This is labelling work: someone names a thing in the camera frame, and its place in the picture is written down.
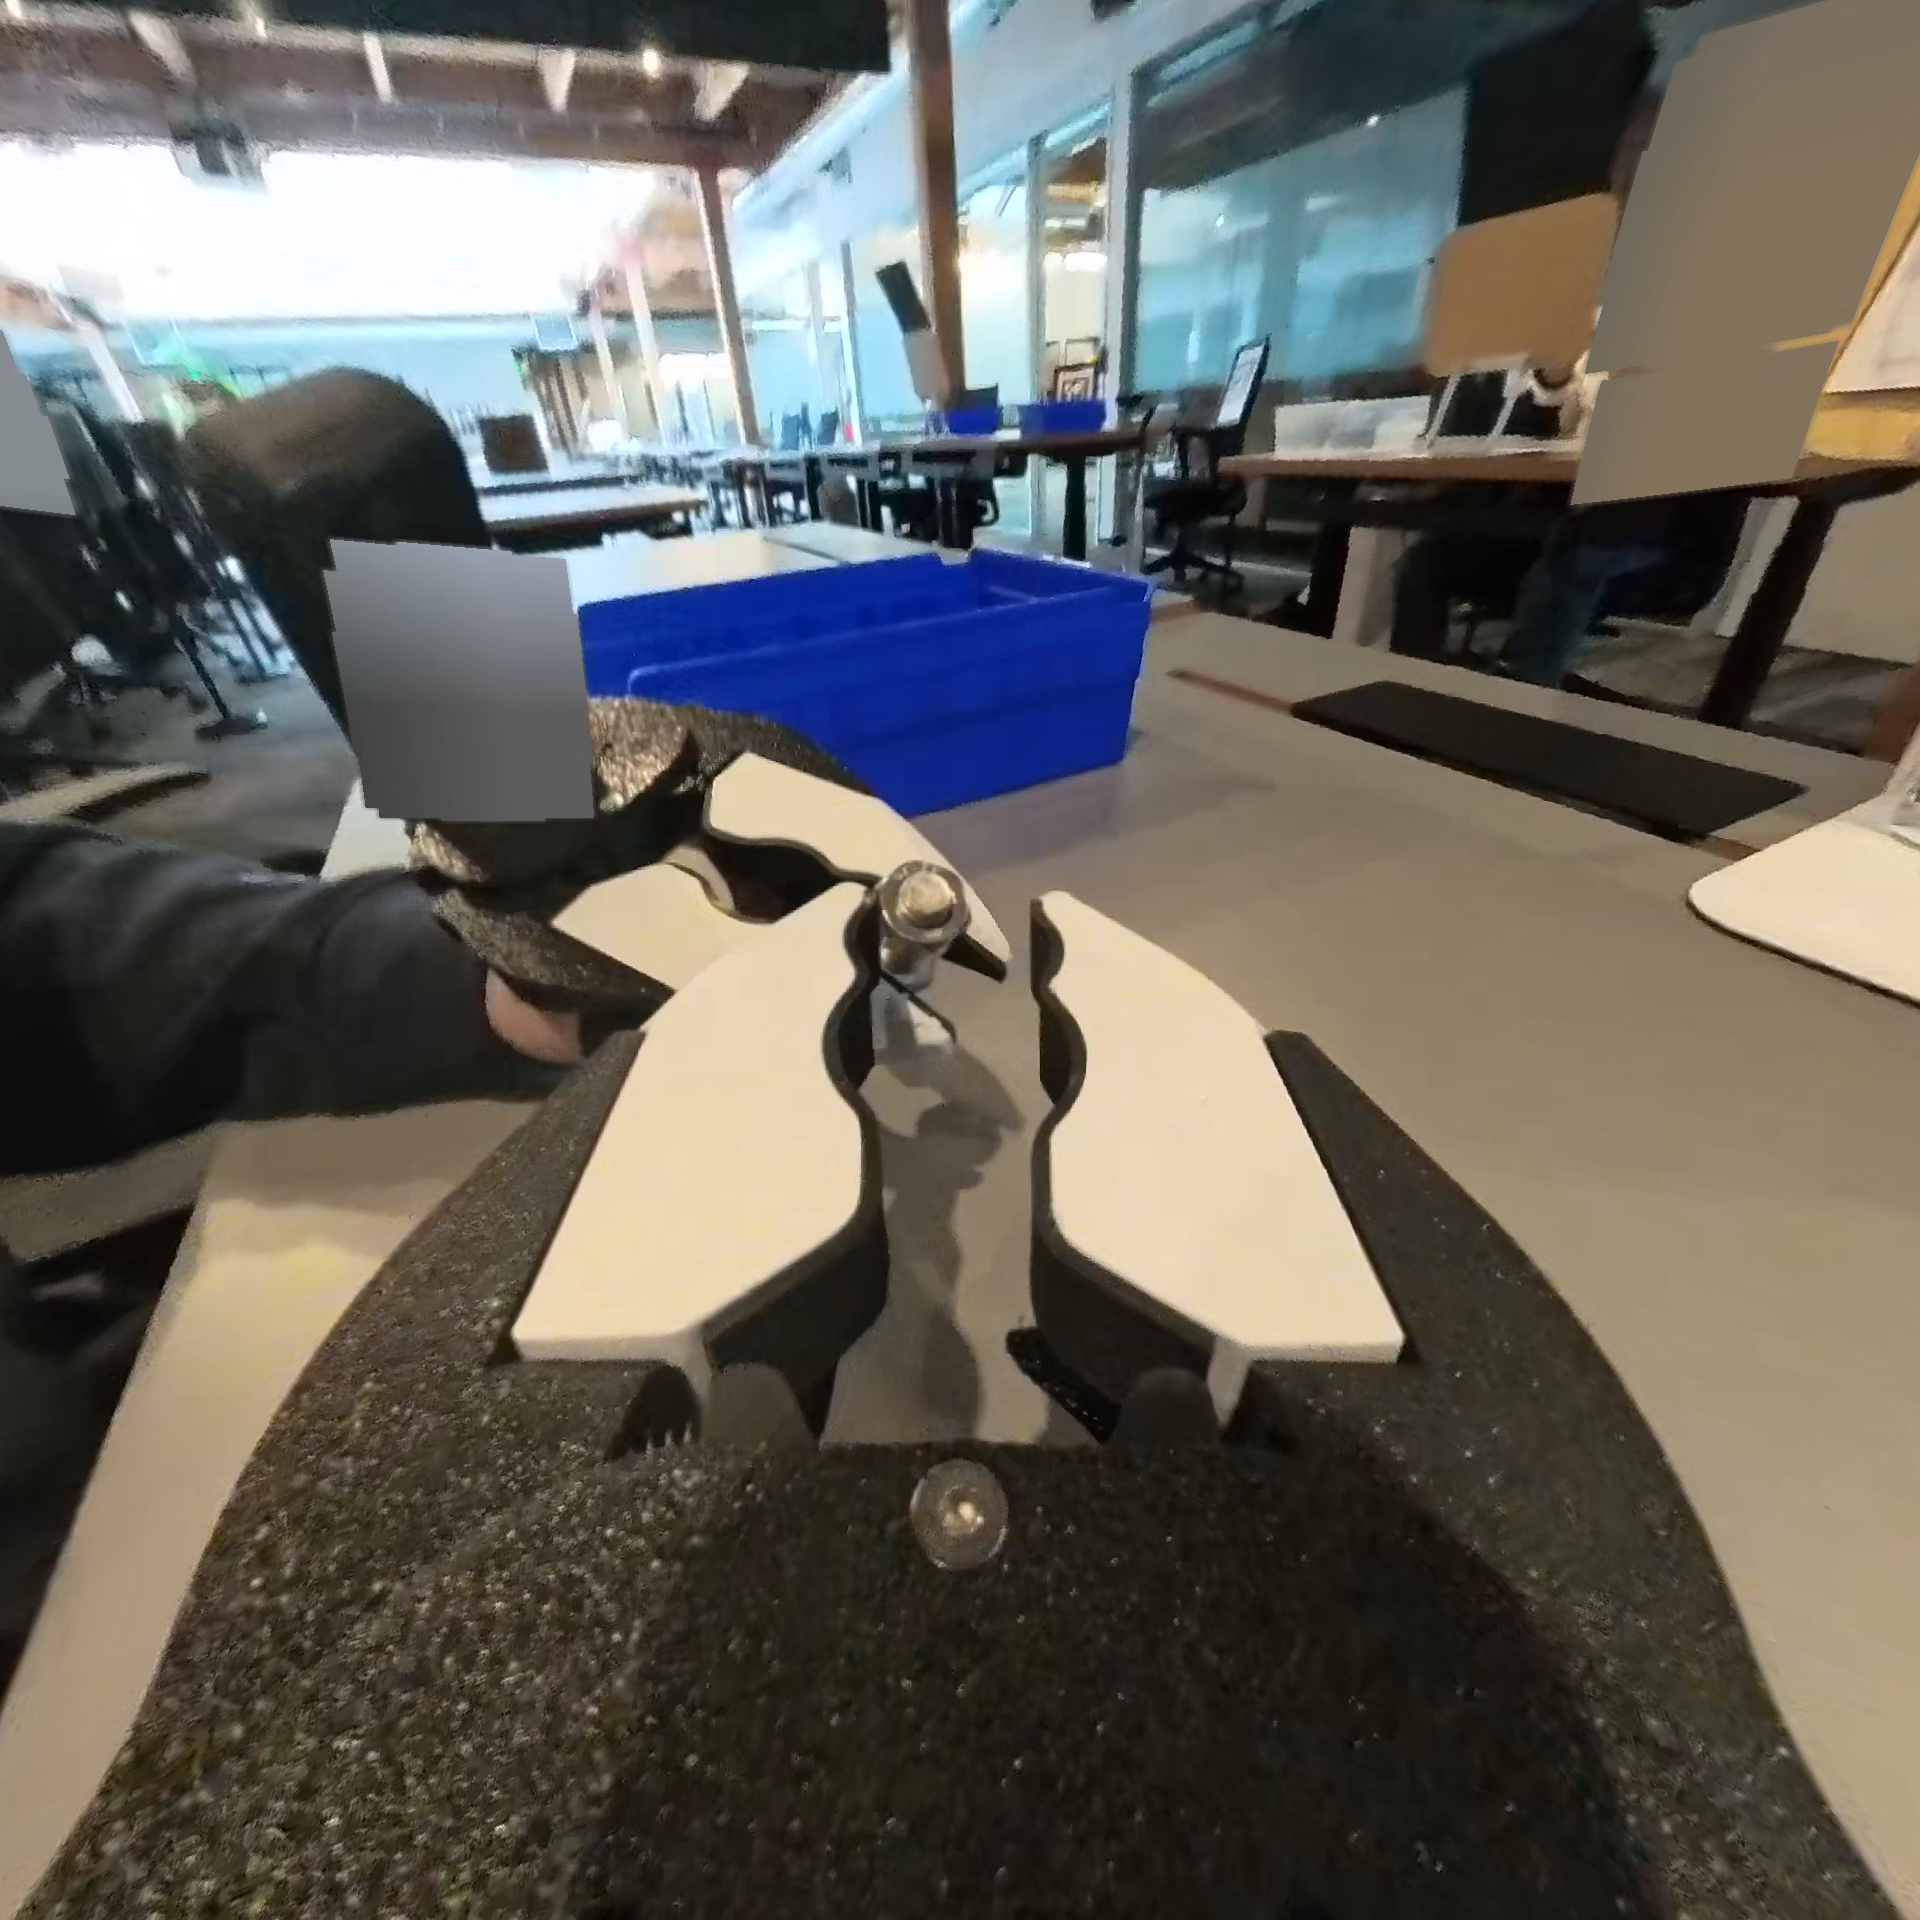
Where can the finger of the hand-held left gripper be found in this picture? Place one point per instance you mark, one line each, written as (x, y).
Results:
(810, 819)
(645, 923)

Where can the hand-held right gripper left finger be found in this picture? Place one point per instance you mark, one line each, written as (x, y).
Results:
(704, 1170)

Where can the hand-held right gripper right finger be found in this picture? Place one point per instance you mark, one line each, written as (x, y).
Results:
(1201, 1185)

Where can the steel bolt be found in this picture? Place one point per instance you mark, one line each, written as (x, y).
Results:
(919, 909)

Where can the blue plastic bin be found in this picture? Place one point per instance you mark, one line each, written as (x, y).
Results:
(900, 691)

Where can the person's left forearm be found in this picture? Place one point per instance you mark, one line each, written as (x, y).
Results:
(225, 974)

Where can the person's left hand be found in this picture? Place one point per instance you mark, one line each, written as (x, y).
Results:
(536, 1029)

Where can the dark long table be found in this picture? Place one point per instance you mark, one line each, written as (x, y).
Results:
(990, 446)

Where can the small blue bin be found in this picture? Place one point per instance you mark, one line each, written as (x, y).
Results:
(972, 419)
(1064, 419)

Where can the wooden column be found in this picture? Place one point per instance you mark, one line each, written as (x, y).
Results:
(932, 194)
(728, 300)

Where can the black wheeled office chair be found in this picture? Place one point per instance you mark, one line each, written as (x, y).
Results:
(1196, 494)

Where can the row of black chairs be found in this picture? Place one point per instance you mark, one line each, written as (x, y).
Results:
(121, 601)

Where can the black rubber mat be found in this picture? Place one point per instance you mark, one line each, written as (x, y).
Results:
(1544, 750)

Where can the white document stand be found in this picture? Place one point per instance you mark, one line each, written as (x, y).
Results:
(1831, 914)

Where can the wood-edged desk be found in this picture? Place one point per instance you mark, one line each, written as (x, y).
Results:
(1425, 468)

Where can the brown cardboard sheet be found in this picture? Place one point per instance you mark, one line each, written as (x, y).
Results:
(1514, 284)

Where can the rounded wooden board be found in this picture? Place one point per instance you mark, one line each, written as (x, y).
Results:
(1869, 427)

